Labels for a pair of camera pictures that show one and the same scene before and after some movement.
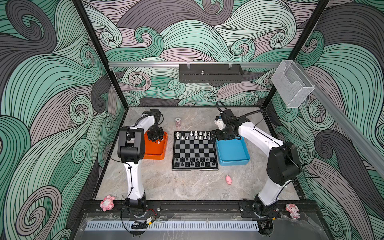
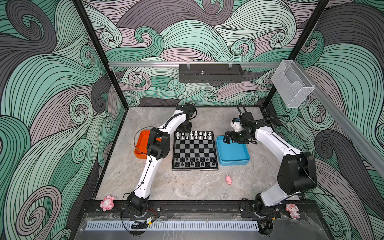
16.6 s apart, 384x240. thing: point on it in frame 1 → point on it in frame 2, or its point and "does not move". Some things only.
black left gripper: (160, 136) → (188, 129)
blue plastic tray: (232, 152) does not move
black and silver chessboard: (194, 150) does not move
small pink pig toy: (228, 180) does not move
